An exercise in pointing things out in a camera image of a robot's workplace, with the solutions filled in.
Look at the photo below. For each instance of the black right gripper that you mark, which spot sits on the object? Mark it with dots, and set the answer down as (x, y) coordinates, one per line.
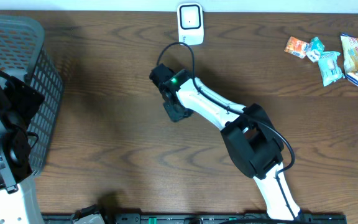
(173, 115)

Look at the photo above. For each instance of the orange tissue pack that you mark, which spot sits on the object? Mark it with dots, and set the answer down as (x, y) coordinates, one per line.
(296, 47)

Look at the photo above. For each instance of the teal tissue pack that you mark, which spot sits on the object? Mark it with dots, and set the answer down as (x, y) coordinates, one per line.
(315, 49)

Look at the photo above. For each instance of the teal wrapper packet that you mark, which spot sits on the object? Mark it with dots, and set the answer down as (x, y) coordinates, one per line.
(330, 70)

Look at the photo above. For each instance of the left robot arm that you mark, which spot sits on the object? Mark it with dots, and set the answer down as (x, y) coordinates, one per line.
(19, 103)

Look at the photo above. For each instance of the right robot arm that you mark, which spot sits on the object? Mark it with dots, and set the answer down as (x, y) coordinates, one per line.
(253, 144)

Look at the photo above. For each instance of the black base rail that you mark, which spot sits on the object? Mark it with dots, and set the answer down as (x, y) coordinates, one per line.
(99, 214)

